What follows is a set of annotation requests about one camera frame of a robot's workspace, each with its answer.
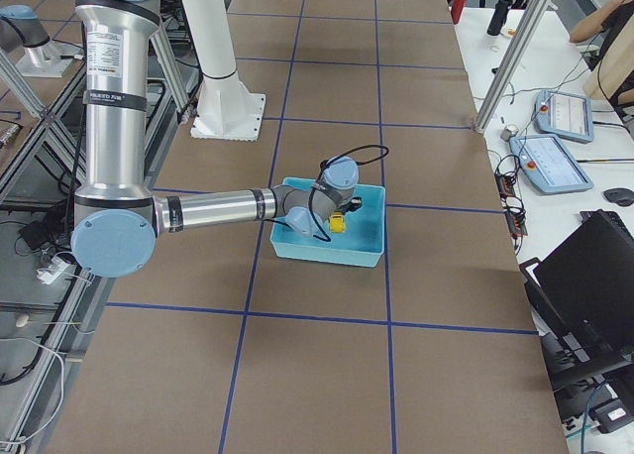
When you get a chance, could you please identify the black bottle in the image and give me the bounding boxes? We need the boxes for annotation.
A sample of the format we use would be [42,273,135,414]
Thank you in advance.
[486,0,515,36]

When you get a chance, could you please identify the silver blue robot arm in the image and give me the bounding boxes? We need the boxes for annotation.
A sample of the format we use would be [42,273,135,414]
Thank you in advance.
[71,0,362,278]

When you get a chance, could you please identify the light blue plastic bin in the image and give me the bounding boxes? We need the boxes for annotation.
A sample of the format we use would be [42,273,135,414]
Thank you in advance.
[269,184,385,268]

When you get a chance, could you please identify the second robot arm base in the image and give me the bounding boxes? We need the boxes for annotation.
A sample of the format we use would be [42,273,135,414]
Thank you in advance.
[1,4,83,78]

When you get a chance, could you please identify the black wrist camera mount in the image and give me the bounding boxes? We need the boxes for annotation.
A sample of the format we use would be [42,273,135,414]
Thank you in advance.
[346,197,363,212]

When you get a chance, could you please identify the teach pendant tablet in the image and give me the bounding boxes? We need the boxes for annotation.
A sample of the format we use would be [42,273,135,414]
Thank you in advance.
[509,134,593,194]
[534,90,594,144]

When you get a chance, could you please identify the aluminium frame post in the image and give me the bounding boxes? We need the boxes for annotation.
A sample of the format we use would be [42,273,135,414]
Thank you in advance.
[474,0,551,134]

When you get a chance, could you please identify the small metal cylinder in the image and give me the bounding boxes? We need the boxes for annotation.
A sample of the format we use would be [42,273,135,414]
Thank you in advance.
[500,124,519,142]

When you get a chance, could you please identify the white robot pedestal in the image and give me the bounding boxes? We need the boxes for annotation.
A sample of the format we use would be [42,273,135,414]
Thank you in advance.
[182,0,265,142]

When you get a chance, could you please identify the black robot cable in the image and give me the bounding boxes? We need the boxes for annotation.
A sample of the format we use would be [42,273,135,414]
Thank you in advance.
[306,145,390,243]

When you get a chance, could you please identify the near teach pendant tablet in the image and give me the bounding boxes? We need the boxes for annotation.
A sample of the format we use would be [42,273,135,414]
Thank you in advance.
[509,134,593,194]

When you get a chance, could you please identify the black computer mouse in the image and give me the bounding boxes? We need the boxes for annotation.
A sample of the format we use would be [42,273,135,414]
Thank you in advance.
[602,187,634,207]

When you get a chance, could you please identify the yellow beetle toy car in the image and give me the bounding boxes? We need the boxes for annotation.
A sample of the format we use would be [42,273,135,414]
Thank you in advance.
[328,212,347,234]

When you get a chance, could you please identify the black laptop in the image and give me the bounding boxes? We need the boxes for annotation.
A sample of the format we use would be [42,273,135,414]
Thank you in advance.
[520,210,633,367]

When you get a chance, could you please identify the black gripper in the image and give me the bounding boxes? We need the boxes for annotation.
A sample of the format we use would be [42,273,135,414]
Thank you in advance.
[334,201,349,215]

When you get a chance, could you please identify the far teach pendant tablet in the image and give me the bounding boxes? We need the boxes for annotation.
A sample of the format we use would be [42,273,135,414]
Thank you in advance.
[534,90,594,144]

